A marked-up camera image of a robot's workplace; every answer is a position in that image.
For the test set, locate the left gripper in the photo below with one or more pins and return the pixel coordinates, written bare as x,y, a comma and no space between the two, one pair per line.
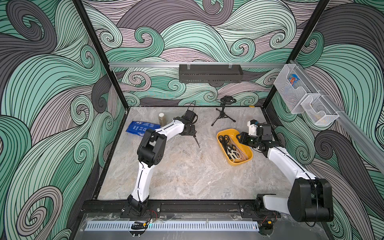
192,131

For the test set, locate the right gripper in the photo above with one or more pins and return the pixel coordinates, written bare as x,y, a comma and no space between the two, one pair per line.
243,138

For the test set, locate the small black scissors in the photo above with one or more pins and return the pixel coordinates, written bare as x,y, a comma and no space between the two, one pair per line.
196,140

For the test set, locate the pink scissors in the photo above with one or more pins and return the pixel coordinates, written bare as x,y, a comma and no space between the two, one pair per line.
243,156

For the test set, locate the yellow storage box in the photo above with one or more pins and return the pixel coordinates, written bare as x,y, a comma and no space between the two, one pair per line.
232,134

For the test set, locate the cream kitchen scissors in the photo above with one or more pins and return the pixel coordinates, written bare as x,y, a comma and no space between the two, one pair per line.
232,153

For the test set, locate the large black scissors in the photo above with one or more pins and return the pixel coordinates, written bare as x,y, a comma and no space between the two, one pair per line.
225,142

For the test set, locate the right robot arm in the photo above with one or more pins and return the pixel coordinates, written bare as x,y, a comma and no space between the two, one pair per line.
310,198

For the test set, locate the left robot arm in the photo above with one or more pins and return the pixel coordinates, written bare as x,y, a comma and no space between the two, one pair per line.
150,153

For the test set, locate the small spice bottle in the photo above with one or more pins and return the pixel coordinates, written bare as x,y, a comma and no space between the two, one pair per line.
162,119

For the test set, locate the black mini tripod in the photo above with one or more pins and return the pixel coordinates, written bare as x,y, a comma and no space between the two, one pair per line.
225,101

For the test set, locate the blue snack bag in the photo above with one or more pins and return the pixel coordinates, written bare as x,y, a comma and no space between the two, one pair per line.
139,128

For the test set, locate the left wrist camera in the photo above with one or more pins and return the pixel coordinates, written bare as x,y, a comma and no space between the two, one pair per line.
190,116

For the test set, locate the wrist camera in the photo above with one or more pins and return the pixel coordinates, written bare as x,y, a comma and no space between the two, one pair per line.
190,116
259,129

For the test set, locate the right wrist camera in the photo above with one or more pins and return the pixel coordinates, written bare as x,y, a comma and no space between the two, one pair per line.
259,129

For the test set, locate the black wall shelf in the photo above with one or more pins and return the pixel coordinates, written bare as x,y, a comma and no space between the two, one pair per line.
212,74

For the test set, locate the large clear wall bin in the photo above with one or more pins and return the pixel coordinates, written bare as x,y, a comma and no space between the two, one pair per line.
291,83

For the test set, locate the small clear wall bin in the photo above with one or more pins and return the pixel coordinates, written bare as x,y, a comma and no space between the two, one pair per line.
319,110

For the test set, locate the aluminium wall rail back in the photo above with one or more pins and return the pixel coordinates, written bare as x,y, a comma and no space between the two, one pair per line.
177,64

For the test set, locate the aluminium wall rail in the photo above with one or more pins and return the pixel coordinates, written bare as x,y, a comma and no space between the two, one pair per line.
177,64
361,139

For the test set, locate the aluminium wall rail right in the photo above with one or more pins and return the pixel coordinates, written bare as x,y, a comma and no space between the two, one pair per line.
361,139

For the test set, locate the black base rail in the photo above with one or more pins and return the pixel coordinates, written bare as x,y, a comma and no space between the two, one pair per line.
162,208

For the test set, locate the white slotted cable duct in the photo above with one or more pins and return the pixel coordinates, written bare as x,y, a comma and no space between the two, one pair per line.
216,226

